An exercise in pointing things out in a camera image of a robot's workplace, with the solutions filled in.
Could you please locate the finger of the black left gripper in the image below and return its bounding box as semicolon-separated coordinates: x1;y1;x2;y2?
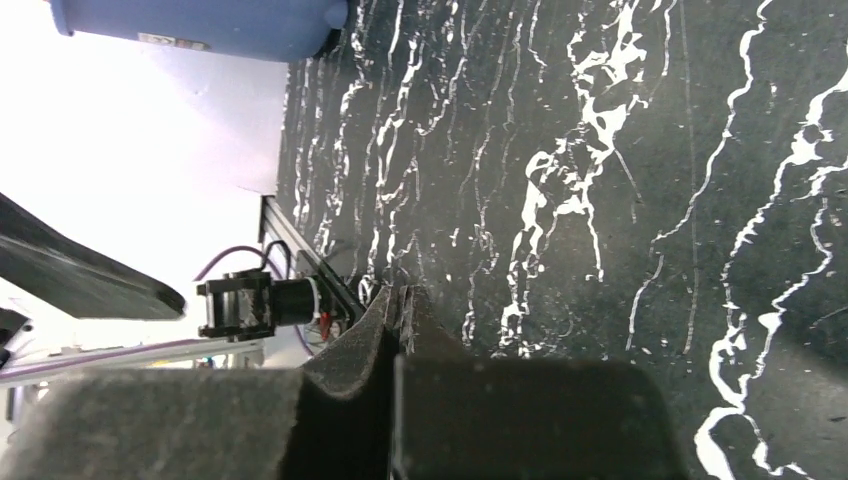
1;195;186;321

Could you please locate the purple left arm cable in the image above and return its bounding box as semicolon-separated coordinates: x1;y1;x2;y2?
193;245;316;359

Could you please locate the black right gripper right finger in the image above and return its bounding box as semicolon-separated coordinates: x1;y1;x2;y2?
391;286;686;479

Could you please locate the blue plastic bin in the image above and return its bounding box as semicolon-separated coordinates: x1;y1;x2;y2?
49;0;351;63

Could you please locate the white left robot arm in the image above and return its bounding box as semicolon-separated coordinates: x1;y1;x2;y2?
1;196;324;389

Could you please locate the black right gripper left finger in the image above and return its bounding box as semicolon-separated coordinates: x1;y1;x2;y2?
1;287;396;479

